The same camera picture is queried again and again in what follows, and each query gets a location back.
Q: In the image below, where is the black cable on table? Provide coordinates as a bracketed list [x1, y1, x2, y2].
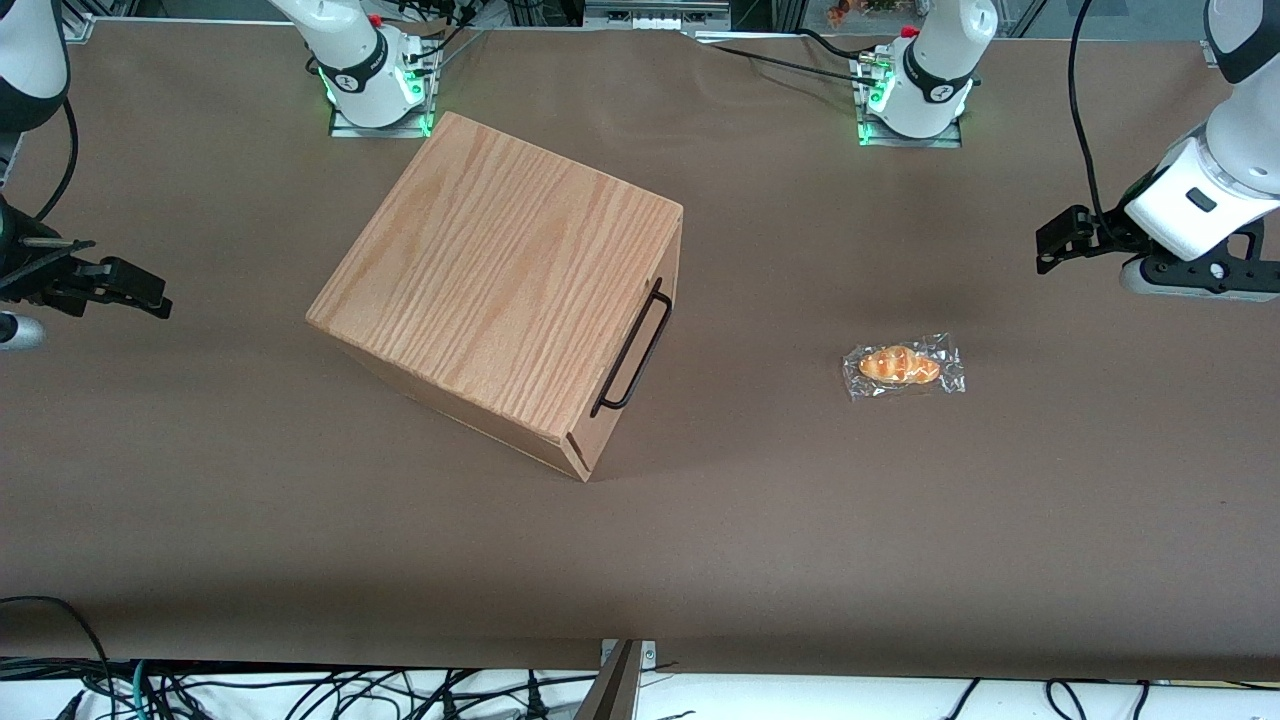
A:
[695, 28, 876, 86]

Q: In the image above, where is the brown paper table cover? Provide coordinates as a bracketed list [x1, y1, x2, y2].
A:
[0, 20, 1280, 683]

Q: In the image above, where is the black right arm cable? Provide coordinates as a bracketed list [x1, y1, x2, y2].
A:
[36, 98, 80, 223]

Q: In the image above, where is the small metal bracket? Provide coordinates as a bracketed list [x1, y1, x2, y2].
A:
[600, 639, 658, 674]

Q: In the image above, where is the black cable loop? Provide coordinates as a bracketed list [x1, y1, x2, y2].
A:
[0, 596, 119, 720]

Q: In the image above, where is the plastic wrapped bread roll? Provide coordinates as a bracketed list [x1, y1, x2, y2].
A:
[842, 332, 968, 403]

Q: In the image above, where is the brown angled bar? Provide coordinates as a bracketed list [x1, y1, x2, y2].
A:
[574, 640, 642, 720]

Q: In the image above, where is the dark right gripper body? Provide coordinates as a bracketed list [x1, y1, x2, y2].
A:
[0, 195, 46, 303]

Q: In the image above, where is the black wire drawer handle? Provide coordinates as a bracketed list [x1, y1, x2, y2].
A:
[591, 277, 674, 419]

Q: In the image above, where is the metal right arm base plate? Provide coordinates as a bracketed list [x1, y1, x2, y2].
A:
[328, 28, 441, 140]

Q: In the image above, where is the wooden drawer cabinet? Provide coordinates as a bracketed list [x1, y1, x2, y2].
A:
[305, 110, 686, 484]

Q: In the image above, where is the wooden drawer front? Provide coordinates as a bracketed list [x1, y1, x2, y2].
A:
[565, 208, 686, 484]

